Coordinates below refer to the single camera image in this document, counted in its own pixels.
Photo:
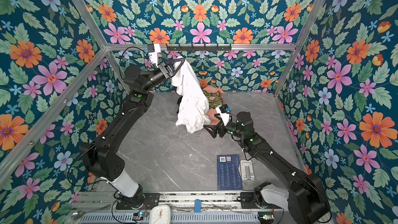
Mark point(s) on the white kitchen timer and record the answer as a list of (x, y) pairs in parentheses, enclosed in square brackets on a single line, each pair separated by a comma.
[(161, 214)]

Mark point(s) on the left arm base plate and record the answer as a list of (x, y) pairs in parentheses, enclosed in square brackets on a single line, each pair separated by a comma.
[(139, 201)]

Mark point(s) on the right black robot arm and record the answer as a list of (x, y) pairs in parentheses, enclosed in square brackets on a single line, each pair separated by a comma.
[(302, 195)]

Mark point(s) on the white cloth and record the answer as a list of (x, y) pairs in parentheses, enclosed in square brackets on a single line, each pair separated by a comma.
[(194, 105)]

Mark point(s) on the blue calibration board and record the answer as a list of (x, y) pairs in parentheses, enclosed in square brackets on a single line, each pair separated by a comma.
[(228, 175)]

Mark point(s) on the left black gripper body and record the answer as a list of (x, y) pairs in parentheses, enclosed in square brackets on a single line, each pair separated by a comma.
[(158, 74)]

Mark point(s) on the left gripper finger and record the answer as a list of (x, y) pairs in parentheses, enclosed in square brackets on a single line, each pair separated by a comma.
[(171, 72), (176, 63)]

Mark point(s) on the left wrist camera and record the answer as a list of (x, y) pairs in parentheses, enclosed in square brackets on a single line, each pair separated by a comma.
[(153, 53)]

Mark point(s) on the blue clip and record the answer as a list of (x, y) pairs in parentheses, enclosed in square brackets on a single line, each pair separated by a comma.
[(197, 206)]

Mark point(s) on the black hook rail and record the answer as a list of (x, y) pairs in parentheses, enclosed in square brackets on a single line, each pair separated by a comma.
[(198, 47)]

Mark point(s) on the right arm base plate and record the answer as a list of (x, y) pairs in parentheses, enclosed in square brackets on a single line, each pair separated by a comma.
[(249, 200)]

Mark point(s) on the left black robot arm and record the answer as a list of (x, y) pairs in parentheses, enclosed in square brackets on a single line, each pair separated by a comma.
[(100, 157)]

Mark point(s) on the pink printed shirt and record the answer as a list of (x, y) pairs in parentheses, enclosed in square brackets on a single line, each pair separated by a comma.
[(215, 99)]

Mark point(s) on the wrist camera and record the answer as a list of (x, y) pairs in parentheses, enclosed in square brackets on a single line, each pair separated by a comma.
[(225, 113), (153, 53)]

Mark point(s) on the metal spoon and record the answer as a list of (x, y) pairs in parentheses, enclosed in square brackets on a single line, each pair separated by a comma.
[(78, 214)]

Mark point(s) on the white vented cable duct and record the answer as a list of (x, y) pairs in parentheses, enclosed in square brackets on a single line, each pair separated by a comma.
[(176, 218)]

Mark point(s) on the white plastic bracket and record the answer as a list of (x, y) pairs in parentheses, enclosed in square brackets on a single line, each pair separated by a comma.
[(246, 170)]

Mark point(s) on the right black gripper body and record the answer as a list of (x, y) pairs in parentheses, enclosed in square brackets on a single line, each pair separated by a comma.
[(233, 129)]

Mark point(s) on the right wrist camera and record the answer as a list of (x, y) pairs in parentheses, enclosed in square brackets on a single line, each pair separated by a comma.
[(225, 113)]

